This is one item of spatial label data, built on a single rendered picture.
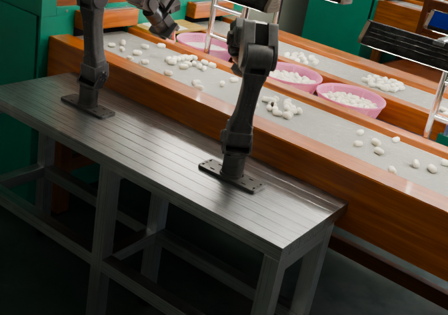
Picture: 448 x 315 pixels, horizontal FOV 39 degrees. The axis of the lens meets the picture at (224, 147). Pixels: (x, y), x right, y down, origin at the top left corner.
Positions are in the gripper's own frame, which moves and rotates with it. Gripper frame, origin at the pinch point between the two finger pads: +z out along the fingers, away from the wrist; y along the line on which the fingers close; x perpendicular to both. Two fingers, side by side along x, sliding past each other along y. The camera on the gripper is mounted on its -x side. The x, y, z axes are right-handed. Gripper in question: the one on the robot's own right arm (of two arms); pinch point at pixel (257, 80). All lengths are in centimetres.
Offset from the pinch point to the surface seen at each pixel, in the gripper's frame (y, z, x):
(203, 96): 14.4, -0.3, 12.6
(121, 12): 83, 15, -10
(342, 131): -26.7, 20.0, -1.6
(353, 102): -15, 44, -22
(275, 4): 11.0, 1.5, -28.4
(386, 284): -45, 102, 26
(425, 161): -55, 22, -4
